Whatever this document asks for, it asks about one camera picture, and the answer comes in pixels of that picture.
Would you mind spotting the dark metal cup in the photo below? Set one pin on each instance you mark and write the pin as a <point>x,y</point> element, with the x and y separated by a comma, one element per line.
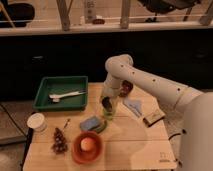
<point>107,104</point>

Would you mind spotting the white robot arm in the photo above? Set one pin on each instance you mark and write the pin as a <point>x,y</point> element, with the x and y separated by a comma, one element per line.
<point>196,145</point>

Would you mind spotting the dark red bowl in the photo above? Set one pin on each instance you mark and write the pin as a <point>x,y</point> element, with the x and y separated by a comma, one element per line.
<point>126,88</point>

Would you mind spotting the green plastic cup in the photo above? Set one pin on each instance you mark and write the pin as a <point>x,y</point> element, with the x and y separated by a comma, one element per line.
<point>109,113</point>

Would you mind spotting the blue cloth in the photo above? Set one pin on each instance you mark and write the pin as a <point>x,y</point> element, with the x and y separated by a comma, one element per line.
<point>134,106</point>

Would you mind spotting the green plastic tray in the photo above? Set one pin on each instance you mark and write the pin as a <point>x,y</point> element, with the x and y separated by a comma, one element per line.
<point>62,85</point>

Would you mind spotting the green plate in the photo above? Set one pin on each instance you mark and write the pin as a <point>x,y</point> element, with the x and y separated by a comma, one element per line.
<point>101,128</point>

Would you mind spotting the blue sponge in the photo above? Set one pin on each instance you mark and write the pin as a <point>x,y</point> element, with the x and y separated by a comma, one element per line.
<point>90,123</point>

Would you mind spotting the white plastic fork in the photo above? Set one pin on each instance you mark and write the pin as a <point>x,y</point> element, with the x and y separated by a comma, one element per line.
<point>58,97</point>

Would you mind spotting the orange fruit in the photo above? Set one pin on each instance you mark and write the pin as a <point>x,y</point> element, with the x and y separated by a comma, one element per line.
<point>87,144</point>

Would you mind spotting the orange bowl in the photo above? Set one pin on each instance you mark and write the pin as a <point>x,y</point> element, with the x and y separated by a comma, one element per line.
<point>86,157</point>

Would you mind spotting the bunch of dark grapes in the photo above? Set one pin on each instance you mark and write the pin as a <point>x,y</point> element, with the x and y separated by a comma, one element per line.
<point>60,143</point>

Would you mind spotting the white paper cup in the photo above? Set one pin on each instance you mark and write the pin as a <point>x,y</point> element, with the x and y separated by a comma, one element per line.
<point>37,122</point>

